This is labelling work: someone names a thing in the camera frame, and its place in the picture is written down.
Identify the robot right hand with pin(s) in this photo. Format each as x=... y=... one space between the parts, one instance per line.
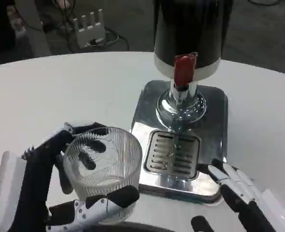
x=239 y=183

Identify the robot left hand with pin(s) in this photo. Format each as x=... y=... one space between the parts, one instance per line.
x=33 y=174

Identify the clear ribbed glass cup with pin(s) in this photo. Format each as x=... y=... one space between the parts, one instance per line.
x=113 y=169

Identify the steel drip tray grid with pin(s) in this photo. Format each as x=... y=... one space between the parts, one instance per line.
x=161 y=154

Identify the red tap lever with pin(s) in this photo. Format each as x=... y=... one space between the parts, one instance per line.
x=184 y=68

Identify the white router with antennas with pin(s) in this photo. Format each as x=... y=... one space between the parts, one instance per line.
x=90 y=32

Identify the black drink dispenser steel base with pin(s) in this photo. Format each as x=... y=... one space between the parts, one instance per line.
x=188 y=31

